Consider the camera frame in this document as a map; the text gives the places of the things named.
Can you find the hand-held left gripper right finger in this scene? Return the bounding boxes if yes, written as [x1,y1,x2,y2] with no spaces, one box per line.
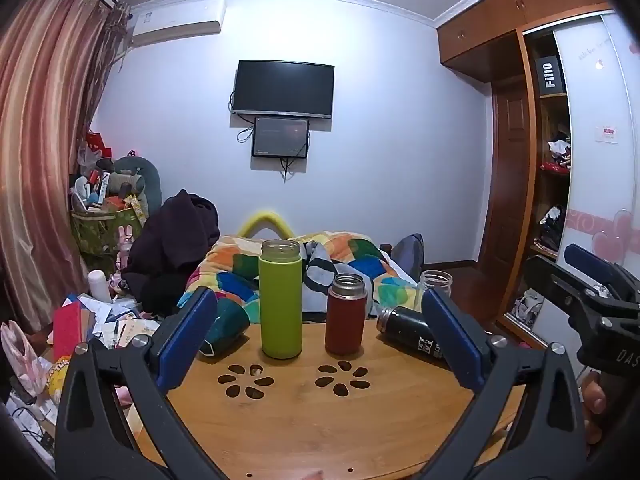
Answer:
[420,287,587,480]

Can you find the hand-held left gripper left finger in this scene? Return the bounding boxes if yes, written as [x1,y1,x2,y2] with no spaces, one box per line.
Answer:
[55,286,236,480]

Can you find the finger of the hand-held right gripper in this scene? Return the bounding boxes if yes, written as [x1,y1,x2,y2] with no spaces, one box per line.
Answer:
[563,243,640,286]
[523,255,603,322]

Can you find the dark green cup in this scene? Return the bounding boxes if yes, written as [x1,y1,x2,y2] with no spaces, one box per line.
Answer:
[198,298,251,359]

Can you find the clear glass cup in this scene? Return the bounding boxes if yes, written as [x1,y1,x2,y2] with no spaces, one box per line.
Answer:
[414,270,454,313]

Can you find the tall lime green cup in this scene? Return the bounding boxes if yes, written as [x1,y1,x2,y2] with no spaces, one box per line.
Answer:
[258,239,304,360]

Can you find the red thermos cup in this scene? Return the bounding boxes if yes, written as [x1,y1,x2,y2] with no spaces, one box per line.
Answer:
[324,273,369,356]

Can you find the person's right hand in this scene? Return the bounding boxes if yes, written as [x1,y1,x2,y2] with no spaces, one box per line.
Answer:
[580,369,610,447]

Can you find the black printed bottle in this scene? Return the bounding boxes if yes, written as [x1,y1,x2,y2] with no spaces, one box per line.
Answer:
[376,305,450,364]

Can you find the pile of papers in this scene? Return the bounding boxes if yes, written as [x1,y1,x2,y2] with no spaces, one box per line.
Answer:
[50,294,163,363]

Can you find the colourful patchwork quilt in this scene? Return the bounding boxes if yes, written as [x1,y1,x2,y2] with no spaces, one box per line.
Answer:
[177,231,419,322]

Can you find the grey blue backpack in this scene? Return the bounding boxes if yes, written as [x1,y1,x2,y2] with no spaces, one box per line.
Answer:
[391,233,425,282]

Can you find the dark clothing pile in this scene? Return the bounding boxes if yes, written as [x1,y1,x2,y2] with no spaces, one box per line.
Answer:
[121,189,221,317]

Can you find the white plastic bottle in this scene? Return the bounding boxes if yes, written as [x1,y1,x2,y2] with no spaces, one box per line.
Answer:
[88,270,113,304]

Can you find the white sliding wardrobe door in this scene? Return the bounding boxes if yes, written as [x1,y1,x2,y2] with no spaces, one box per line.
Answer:
[552,10,640,281]

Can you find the pink rabbit toy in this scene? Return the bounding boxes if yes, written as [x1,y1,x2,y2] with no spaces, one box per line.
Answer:
[115,225,136,282]

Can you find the brown wooden door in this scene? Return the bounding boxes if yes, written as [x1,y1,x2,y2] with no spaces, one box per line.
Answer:
[477,72,532,267]

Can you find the green storage bag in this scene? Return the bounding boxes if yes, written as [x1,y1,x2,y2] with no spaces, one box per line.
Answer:
[70,207,147,269]

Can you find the yellow foam arch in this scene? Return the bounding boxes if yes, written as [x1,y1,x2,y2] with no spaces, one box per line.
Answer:
[238,211,295,239]

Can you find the pink white bag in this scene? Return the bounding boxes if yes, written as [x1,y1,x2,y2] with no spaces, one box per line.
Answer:
[0,321,52,397]

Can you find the grey plush pillow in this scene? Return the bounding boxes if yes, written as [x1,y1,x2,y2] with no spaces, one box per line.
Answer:
[97,156,162,212]

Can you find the black box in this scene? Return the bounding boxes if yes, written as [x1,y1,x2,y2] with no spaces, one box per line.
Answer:
[533,54,567,97]

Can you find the red gift bag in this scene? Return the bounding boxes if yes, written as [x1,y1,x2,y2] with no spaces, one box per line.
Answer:
[84,131,114,162]

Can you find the striped pink curtain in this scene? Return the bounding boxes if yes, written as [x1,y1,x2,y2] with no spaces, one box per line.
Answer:
[0,0,132,335]

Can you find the wooden wardrobe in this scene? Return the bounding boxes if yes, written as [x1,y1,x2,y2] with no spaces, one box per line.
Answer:
[436,0,640,352]

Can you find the white air conditioner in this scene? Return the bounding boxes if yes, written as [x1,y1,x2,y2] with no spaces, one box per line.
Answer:
[129,0,227,50]

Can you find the small wall-mounted monitor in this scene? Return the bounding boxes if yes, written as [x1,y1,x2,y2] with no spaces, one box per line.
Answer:
[251,116,310,159]

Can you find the wall-mounted black television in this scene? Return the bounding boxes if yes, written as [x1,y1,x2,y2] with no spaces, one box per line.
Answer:
[231,59,336,120]

